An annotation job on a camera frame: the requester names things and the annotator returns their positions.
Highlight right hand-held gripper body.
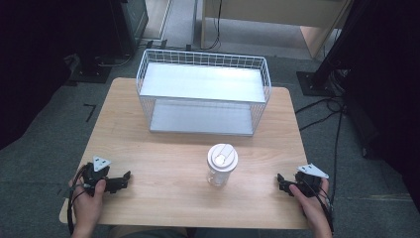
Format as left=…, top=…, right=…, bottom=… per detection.
left=292, top=164, right=330, bottom=198

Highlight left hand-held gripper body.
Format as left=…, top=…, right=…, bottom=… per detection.
left=80, top=155, right=112, bottom=196

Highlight clear cup with white lid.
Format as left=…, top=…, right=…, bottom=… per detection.
left=206, top=143, right=239, bottom=188

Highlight white wire two-tier shelf rack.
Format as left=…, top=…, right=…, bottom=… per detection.
left=136, top=49, right=272, bottom=137

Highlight person's right hand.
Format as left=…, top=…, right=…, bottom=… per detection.
left=288, top=178, right=333, bottom=238

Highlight person's left hand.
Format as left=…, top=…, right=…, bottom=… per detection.
left=67, top=178, right=108, bottom=238

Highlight person's legs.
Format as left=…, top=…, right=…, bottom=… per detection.
left=108, top=225, right=199, bottom=238

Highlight dark curtain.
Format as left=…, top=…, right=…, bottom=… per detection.
left=325, top=0, right=420, bottom=212
left=0, top=0, right=115, bottom=152

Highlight dark cabinet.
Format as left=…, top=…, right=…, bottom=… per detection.
left=108, top=0, right=150, bottom=58

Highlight light wooden desk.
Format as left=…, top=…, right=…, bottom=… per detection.
left=200, top=0, right=353, bottom=60

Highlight right hand-held gripper black cable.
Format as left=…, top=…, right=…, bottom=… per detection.
left=305, top=180, right=336, bottom=234

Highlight hand-held gripper black cable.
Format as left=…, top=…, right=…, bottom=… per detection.
left=305, top=180, right=336, bottom=234
left=66, top=164, right=91, bottom=236

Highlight black floor cable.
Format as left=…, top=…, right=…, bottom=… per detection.
left=294, top=96, right=347, bottom=132
left=330, top=108, right=345, bottom=207

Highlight left hand-held gripper black cable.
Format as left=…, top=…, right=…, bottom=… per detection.
left=66, top=164, right=91, bottom=236

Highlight black stand base plate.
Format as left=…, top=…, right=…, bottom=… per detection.
left=68, top=61, right=113, bottom=84
left=295, top=70, right=338, bottom=98

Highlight black hanging cable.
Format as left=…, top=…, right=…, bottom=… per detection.
left=203, top=0, right=223, bottom=52

